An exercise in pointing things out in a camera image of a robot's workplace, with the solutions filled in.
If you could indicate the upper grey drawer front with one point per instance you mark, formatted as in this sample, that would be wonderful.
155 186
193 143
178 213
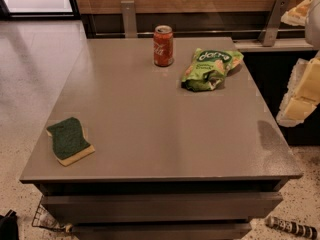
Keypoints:
161 207

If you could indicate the left metal wall bracket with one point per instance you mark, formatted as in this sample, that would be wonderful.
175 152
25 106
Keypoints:
129 18

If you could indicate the red soda can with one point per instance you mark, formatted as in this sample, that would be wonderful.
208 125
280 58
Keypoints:
163 46

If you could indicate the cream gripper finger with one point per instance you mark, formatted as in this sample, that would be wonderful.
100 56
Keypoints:
303 95
299 15

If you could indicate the grey drawer cabinet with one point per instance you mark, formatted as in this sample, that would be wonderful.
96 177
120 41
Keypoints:
151 136

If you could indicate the right metal wall bracket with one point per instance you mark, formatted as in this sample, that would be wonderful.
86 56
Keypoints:
268 35

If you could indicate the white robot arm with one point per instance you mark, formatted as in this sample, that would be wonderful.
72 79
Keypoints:
312 31

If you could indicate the grey drawer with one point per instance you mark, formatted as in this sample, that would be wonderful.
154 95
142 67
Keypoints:
206 231
161 207

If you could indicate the metal wall bracket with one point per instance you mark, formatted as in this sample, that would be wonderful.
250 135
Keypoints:
129 18
268 35

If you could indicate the black object on floor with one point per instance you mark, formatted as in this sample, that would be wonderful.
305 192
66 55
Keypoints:
9 226

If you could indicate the black white patterned cylinder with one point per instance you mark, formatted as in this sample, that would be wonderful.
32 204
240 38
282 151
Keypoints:
291 227

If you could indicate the green and yellow sponge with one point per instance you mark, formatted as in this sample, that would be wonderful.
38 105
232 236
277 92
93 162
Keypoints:
68 142

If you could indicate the wire basket on floor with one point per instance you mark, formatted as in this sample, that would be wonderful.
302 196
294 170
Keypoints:
44 220

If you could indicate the green rice chip bag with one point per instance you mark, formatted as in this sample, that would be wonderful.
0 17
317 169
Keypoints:
209 68

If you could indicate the lower grey drawer front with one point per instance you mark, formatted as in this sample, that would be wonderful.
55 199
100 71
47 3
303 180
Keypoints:
206 231

